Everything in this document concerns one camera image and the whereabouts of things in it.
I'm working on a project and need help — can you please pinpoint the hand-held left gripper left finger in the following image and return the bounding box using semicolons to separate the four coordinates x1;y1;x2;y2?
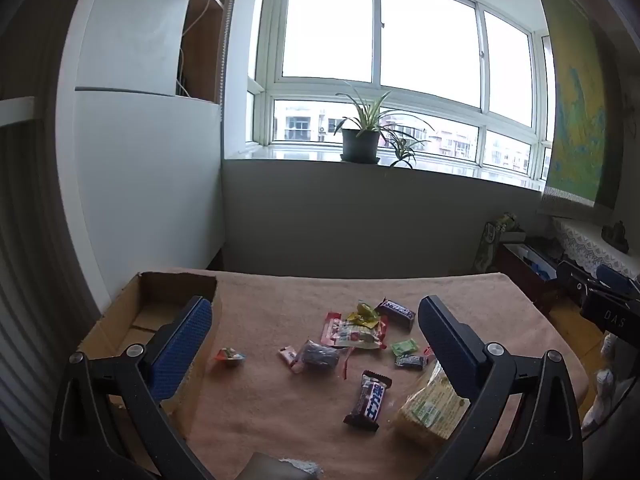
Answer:
49;296;216;480

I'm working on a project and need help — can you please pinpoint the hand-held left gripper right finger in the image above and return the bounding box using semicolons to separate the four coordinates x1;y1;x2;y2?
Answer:
418;295;584;480

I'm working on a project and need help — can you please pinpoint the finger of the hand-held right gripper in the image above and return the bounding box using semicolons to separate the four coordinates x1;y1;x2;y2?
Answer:
555;260;598;307
595;264;637;295

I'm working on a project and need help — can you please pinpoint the small dark blue candy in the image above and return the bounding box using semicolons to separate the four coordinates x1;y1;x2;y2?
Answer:
394;354;429;372

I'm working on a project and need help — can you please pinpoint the small orange candy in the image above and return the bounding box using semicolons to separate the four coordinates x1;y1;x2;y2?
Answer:
215;346;247;368

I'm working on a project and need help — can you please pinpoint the cardboard box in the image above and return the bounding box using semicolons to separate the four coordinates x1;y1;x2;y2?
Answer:
77;270;223;456

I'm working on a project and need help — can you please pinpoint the yellow cracker pack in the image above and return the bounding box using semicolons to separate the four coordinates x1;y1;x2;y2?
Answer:
390;360;472;450

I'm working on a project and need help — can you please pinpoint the dark chocolate bar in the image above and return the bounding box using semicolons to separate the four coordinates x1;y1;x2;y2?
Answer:
375;297;417;331

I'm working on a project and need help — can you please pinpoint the yellow green candy wrapper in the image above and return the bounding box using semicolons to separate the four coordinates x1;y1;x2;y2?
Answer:
347;300;381;328

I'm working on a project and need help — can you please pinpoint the brown chocolate bar white print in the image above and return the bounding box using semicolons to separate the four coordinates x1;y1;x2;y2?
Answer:
343;370;393;432

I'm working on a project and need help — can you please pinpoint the red and white snack packet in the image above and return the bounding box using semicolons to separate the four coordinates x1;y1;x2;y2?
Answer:
320;311;390;351

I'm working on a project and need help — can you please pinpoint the dark snack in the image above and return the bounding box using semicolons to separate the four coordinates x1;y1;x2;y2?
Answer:
291;339;353;378

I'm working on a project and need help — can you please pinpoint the person's right hand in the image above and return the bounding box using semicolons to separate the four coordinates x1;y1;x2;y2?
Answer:
581;332;619;429

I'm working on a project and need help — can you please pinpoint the white lace cloth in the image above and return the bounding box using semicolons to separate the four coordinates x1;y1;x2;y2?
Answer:
551;216;640;282

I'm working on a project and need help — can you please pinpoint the dark figurine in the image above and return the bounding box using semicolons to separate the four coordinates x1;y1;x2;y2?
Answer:
601;220;631;255

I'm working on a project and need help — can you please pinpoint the dark red crate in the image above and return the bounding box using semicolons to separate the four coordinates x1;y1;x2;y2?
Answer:
495;241;563;306

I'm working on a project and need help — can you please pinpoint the green printed bag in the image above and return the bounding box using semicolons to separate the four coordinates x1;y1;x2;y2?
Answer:
472;212;527;273

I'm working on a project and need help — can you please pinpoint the white ribbed shutter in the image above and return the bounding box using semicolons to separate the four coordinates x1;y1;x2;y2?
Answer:
0;122;103;461

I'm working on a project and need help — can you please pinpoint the white cabinet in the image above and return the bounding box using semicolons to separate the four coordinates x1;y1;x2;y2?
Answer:
55;0;223;311

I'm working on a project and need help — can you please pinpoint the potted spider plant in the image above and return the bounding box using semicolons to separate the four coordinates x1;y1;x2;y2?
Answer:
334;79;436;168

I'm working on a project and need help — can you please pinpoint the white framed window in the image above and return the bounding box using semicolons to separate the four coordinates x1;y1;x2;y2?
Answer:
247;0;557;188

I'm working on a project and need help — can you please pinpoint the wooden shelf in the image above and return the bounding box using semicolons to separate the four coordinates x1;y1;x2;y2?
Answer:
177;0;238;105

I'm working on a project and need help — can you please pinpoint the wall map poster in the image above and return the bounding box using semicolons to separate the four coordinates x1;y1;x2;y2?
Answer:
536;0;622;221

